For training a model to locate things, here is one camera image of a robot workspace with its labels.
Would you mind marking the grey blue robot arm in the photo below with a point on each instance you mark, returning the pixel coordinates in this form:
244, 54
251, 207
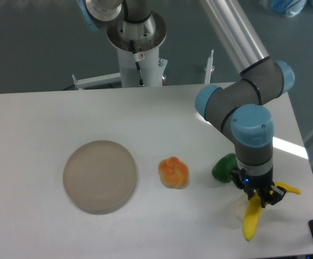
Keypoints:
237, 111

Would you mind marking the beige round plate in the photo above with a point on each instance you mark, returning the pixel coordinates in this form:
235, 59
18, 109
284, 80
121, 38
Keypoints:
100, 176

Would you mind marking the white left stand leg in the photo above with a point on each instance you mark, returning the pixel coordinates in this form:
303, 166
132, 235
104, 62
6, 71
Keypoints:
96, 81

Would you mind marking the white stand leg bracket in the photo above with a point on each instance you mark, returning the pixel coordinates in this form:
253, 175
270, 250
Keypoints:
209, 68

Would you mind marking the orange knotted bread roll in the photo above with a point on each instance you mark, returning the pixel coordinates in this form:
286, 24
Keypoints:
173, 173

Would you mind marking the white pear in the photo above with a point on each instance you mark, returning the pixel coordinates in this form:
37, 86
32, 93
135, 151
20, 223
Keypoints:
240, 207

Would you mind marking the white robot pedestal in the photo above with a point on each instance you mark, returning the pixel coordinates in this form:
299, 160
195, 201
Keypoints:
137, 46

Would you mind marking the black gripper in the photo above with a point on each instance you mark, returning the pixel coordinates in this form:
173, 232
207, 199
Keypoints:
269, 193

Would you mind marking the yellow banana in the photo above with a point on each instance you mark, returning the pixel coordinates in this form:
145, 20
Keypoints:
254, 210

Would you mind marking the blue plastic bag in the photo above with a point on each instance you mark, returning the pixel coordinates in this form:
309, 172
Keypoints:
287, 8

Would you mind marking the green bell pepper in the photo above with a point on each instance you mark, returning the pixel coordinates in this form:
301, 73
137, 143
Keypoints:
223, 168

